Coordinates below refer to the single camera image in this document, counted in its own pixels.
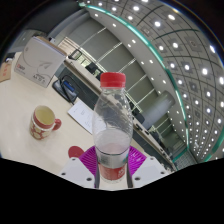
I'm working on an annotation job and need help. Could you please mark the clear red-capped water bottle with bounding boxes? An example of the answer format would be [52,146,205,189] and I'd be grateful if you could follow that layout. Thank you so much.
[92,71,134,184]

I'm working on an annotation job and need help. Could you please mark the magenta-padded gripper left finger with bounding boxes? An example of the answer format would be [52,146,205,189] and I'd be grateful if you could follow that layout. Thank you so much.
[59,145,100,190]

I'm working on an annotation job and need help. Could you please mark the white copy paper box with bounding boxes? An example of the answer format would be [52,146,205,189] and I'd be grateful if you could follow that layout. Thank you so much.
[13,35,68,89]

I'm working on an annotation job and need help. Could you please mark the red floral ceramic mug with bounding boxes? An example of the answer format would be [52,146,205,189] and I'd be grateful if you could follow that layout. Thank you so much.
[29,105,63,141]

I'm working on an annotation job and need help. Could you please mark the brown cardboard sheet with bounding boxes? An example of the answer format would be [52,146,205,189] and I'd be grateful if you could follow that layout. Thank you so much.
[0,61,14,83]

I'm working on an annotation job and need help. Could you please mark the black desk phone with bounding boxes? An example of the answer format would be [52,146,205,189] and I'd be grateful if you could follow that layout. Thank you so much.
[52,75,81,105]

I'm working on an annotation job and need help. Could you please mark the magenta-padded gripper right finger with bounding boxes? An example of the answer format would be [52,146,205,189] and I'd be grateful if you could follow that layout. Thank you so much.
[125,145,174,190]

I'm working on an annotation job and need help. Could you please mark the ceiling lights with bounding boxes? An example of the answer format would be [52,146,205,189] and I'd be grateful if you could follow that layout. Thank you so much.
[79,0,224,158]

